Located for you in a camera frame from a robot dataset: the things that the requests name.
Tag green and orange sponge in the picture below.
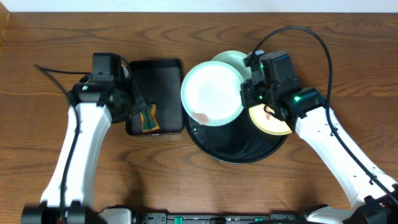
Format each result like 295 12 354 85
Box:
140 104 160 134

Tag yellow plate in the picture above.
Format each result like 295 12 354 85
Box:
249 104 292 136

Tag light blue plate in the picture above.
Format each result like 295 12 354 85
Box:
180 61 244 126
212 50 251 80

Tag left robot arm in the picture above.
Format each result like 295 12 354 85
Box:
21 66 144 224

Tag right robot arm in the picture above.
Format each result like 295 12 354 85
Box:
241 59 397 223

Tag black rectangular tray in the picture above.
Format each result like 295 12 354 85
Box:
126 59 184 136

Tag round black tray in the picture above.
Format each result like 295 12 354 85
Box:
183 110 287 164

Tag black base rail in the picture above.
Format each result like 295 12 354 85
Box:
99 211 312 224

